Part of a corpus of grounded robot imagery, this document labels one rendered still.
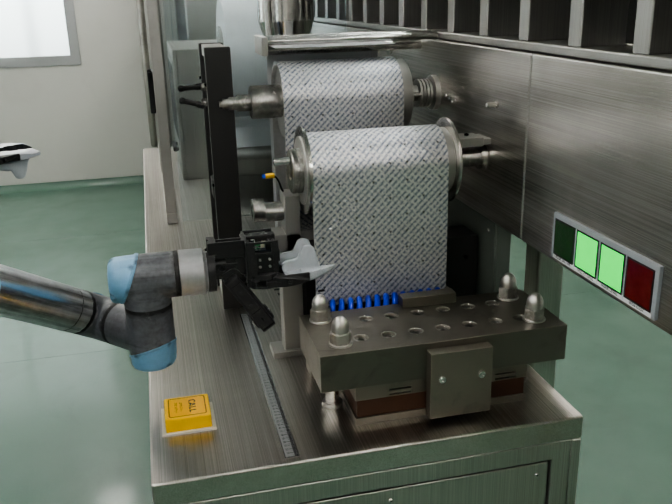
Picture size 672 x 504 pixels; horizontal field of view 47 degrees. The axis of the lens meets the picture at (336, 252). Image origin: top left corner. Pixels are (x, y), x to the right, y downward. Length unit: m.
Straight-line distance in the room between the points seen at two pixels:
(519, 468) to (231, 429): 0.45
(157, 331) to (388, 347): 0.37
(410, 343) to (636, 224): 0.37
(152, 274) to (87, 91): 5.62
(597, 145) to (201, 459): 0.70
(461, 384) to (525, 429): 0.12
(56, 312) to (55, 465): 1.68
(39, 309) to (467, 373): 0.66
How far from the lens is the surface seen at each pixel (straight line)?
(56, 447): 3.02
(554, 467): 1.30
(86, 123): 6.84
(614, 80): 1.04
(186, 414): 1.22
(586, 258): 1.11
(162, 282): 1.22
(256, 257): 1.23
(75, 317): 1.31
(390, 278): 1.33
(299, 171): 1.26
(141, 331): 1.26
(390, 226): 1.30
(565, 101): 1.15
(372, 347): 1.15
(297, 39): 1.51
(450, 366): 1.18
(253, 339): 1.50
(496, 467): 1.25
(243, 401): 1.29
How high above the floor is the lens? 1.53
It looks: 19 degrees down
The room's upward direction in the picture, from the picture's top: 1 degrees counter-clockwise
